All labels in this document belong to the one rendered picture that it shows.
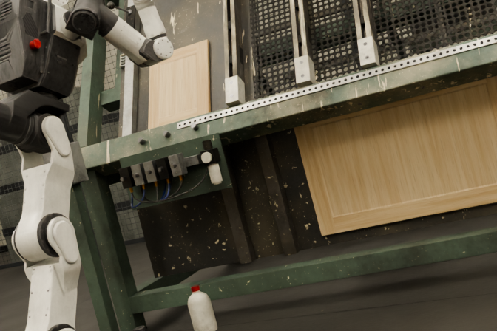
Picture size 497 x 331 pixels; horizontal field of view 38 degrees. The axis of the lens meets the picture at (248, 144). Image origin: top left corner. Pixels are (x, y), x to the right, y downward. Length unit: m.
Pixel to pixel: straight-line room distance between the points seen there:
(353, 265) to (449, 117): 0.72
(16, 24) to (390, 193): 1.66
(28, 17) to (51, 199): 0.60
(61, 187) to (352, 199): 1.31
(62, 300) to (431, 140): 1.61
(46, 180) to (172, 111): 1.01
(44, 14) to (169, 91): 0.98
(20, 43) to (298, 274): 1.47
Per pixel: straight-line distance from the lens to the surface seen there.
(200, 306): 3.15
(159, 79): 3.45
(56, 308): 2.43
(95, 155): 3.42
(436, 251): 2.97
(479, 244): 2.95
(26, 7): 2.54
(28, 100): 2.47
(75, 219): 3.30
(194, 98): 3.29
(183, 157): 3.17
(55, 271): 2.44
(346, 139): 3.18
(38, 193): 2.47
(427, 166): 3.13
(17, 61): 2.49
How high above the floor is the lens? 0.79
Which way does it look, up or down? 1 degrees down
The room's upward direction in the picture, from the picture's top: 15 degrees counter-clockwise
